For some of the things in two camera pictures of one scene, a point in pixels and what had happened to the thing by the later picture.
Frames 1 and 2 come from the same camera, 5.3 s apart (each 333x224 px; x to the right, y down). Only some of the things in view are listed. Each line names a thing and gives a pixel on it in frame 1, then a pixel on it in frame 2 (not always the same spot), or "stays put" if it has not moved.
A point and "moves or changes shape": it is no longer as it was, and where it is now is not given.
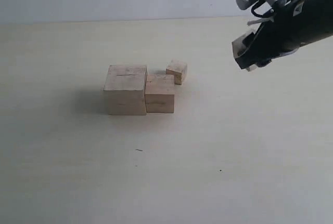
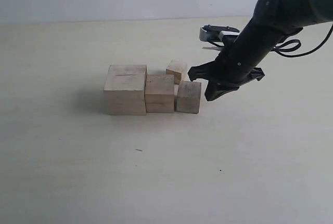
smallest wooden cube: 179,69 stays put
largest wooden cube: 125,86 stays put
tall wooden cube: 159,93 stays put
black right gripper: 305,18 → 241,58
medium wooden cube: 238,45 moves or changes shape
